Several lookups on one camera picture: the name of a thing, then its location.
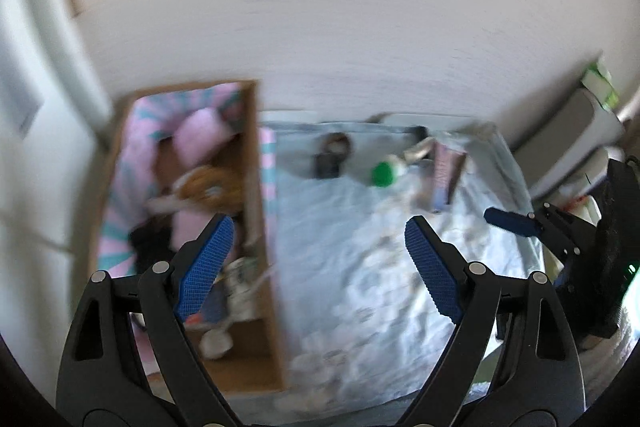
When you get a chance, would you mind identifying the brown plush toy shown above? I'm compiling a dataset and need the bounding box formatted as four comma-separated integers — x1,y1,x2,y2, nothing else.
145,166,244,215

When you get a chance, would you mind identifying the pink striped cardboard box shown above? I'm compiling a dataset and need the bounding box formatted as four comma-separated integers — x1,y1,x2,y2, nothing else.
91,81,285,395

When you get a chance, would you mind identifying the pink fluffy headband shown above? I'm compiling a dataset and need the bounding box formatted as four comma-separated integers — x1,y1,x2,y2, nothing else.
172,107,235,169

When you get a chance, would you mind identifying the white pillow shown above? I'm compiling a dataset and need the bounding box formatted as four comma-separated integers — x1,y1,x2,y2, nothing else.
544,146,624,225

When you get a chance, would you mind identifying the pink small packet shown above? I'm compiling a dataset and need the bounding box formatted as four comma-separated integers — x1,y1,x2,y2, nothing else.
431,142,466,212

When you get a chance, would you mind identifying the grey pillow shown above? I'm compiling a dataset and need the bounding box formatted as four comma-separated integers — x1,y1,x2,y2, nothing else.
514,88,624,200

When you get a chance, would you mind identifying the black small cylinder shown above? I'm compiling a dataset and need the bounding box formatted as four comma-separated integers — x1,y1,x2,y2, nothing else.
314,152,342,180

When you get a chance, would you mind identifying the green tissue box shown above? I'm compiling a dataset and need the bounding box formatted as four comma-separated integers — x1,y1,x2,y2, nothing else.
580,61,620,112

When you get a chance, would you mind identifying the white sliding door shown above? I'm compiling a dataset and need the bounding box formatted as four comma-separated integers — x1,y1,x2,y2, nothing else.
0,0,112,358

